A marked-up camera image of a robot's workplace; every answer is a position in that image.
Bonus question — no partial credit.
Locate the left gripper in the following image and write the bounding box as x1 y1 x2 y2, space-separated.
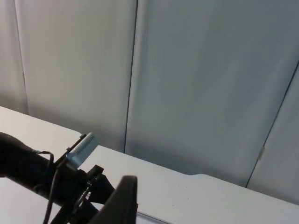
50 164 117 224

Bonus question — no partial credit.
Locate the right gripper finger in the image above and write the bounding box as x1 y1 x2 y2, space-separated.
89 175 138 224

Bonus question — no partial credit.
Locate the grey-framed whiteboard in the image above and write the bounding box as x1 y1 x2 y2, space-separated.
136 210 171 224

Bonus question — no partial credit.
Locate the black cable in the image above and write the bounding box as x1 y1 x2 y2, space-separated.
32 150 60 224

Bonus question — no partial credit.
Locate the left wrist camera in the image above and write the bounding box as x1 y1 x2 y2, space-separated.
65 132 99 168

